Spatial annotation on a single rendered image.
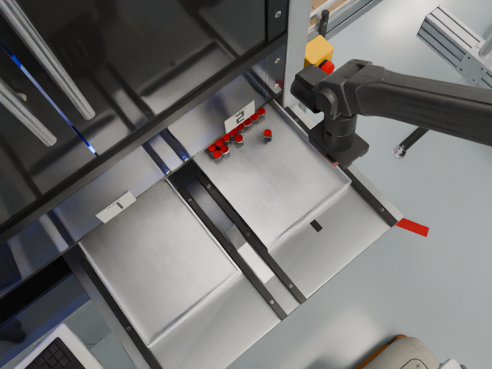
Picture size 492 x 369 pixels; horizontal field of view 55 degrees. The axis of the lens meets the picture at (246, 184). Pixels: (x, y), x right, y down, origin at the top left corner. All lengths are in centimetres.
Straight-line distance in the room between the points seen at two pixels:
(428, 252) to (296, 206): 107
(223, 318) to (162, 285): 16
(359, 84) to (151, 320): 71
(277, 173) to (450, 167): 124
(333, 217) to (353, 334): 93
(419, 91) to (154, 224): 73
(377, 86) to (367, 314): 145
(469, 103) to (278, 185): 66
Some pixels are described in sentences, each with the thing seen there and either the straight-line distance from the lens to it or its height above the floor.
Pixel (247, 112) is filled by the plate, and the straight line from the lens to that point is 109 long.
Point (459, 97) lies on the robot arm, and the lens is 61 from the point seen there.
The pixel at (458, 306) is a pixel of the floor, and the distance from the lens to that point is 213.
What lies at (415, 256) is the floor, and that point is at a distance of 211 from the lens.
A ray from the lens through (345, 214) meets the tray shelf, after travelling 116.
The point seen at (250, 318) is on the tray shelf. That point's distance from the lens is 110.
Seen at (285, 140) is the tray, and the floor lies 88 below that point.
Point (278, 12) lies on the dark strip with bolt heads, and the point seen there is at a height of 129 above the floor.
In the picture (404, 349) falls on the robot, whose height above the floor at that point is 27.
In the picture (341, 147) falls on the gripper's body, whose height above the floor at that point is 120.
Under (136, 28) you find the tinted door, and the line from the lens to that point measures 70.
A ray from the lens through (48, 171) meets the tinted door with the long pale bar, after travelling 83.
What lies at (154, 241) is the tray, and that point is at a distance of 115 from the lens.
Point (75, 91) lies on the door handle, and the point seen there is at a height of 150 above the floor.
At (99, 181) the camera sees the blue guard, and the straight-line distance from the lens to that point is 92.
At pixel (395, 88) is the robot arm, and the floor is 143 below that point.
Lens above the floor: 198
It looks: 70 degrees down
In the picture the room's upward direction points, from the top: 7 degrees counter-clockwise
